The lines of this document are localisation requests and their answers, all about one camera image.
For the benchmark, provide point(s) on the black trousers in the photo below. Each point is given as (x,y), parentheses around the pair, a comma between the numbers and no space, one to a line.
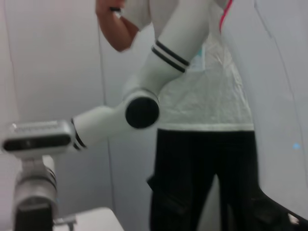
(192,168)

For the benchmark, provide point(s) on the black wristband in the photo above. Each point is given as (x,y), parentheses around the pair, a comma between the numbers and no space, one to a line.
(115,9)

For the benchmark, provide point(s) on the black curved object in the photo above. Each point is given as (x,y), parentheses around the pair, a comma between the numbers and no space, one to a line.
(276,211)

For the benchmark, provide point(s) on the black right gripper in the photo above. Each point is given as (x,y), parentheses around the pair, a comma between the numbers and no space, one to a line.
(33,219)

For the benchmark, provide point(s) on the clear right camera bracket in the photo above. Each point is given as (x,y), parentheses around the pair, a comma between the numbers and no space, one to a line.
(31,164)

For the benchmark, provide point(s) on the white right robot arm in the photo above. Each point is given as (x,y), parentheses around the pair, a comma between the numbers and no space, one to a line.
(144,79)

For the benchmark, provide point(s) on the bare person forearm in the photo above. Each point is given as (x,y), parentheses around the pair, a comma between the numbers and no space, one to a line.
(115,31)

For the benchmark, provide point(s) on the white t-shirt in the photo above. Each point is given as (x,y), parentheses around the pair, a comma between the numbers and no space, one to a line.
(211,96)

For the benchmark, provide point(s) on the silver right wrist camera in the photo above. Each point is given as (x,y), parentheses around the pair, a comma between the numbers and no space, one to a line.
(36,142)

